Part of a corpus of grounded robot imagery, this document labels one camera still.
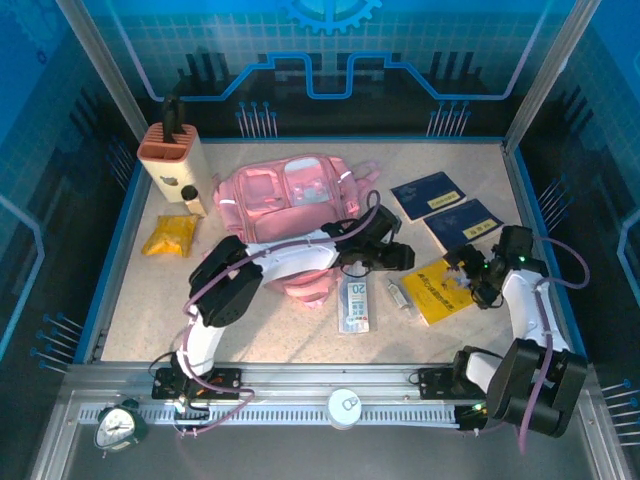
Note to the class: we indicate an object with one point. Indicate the blue book yellow label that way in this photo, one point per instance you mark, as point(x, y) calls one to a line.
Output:
point(460, 225)
point(425, 197)

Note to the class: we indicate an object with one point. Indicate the clear packaged glue stick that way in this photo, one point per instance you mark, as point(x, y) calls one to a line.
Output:
point(397, 295)

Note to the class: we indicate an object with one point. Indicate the yellow textbook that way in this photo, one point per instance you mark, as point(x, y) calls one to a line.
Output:
point(435, 300)

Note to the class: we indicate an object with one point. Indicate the packaged ruler set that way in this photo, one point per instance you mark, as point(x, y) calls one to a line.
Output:
point(356, 310)

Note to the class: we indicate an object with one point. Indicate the pink student backpack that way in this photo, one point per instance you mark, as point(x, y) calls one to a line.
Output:
point(260, 210)

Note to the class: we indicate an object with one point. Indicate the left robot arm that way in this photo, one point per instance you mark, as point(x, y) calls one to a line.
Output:
point(290, 255)

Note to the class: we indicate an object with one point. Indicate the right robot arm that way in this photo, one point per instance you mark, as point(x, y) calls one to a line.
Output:
point(525, 310)

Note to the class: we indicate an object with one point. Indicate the yellow snack bag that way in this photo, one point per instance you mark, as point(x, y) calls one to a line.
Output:
point(170, 235)

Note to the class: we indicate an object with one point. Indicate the small black controller board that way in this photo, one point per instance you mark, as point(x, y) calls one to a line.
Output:
point(475, 417)
point(192, 410)

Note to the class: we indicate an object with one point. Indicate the silver tin can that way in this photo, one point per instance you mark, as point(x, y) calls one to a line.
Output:
point(345, 407)

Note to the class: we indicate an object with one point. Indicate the grey aluminium front platform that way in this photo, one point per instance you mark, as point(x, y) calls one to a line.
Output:
point(320, 450)

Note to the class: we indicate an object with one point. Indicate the cream knife block orange top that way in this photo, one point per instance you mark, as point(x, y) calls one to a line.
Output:
point(170, 170)

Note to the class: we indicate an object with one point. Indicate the green alarm clock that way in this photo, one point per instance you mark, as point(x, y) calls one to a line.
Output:
point(117, 427)

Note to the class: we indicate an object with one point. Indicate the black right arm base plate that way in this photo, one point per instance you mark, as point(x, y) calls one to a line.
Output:
point(435, 382)

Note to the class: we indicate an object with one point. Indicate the slotted aluminium rail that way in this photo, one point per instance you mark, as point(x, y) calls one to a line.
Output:
point(280, 415)

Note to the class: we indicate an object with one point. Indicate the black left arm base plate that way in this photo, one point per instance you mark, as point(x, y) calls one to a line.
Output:
point(225, 382)

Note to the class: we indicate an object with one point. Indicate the aluminium frame post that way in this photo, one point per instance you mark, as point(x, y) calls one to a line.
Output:
point(100, 60)
point(550, 65)

